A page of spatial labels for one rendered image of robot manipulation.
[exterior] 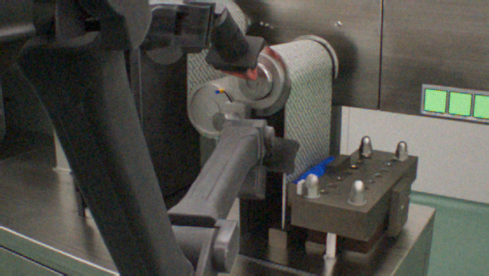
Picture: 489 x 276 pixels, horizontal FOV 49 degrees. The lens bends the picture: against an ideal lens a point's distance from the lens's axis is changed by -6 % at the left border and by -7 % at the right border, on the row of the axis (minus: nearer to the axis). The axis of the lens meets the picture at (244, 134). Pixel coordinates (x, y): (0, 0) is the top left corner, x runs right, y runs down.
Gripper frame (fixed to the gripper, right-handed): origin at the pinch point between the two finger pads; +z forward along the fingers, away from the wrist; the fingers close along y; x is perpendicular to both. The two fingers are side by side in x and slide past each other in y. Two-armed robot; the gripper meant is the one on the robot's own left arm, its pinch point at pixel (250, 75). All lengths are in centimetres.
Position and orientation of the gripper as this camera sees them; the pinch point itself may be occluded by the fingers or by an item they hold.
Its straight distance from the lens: 111.5
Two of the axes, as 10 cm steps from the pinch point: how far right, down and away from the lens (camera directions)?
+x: 3.4, -8.8, 3.3
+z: 3.4, 4.4, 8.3
